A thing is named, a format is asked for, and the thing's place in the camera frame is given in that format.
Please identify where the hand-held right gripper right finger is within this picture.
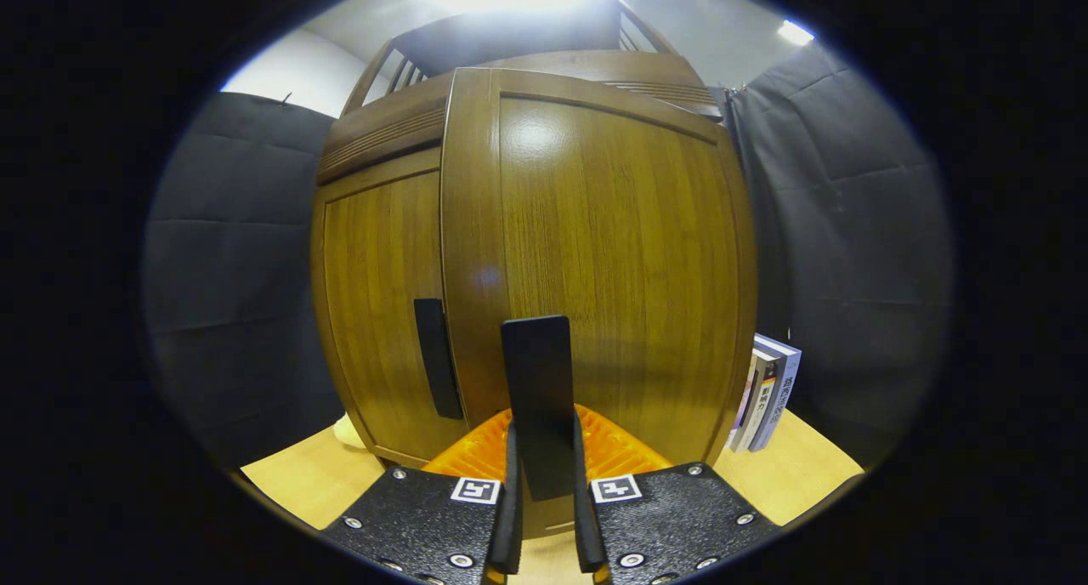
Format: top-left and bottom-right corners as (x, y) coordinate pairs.
(571, 405), (779, 585)

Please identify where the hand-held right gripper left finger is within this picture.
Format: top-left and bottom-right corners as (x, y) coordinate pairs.
(321, 408), (524, 585)

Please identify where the wooden shoe cabinet door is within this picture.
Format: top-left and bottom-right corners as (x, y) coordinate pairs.
(440, 66), (757, 539)
(312, 147), (468, 469)

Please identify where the wooden double-door shoe cabinet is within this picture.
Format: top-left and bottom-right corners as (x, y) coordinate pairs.
(310, 0), (740, 475)

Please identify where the dark spine book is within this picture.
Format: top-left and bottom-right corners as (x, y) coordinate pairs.
(738, 351), (779, 452)

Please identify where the blue white book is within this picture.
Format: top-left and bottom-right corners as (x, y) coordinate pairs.
(752, 334), (802, 452)

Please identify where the black backdrop cloth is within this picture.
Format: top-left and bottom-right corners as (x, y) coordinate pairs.
(144, 41), (953, 471)

